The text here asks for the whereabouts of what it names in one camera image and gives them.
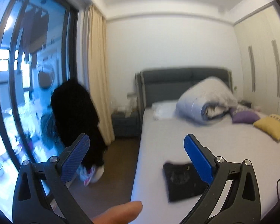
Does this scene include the white pink sneakers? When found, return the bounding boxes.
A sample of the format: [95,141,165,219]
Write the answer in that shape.
[77,165,105,187]

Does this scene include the dark grey headboard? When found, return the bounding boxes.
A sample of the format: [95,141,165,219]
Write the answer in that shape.
[134,67,233,116]

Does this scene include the black denim pants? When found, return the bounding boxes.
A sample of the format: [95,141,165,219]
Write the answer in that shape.
[163,162,208,203]

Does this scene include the black hanging clothes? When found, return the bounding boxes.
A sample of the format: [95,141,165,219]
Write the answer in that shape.
[50,79,107,170]

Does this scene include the beige curtain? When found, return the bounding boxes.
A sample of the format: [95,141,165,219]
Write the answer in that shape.
[83,5,115,145]

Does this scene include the left hand finger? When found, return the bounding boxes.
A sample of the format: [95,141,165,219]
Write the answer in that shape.
[91,201,143,224]

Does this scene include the white pillow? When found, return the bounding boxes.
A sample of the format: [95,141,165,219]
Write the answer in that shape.
[152,100,179,120]

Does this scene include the yellow pillow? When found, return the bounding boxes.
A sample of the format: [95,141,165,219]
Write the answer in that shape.
[253,114,280,142]

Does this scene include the purple pillow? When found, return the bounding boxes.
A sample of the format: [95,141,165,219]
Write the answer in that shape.
[229,107,260,124]

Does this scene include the rolled grey white duvet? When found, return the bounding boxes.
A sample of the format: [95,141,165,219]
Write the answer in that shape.
[176,77,238,124]

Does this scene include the white wardrobe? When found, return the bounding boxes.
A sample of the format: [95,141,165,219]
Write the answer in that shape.
[234,5,280,115]

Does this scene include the large glass window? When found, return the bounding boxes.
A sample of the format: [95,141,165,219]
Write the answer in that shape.
[0,0,78,220]

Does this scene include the dark grey nightstand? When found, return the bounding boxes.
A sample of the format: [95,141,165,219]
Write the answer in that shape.
[111,111,140,138]

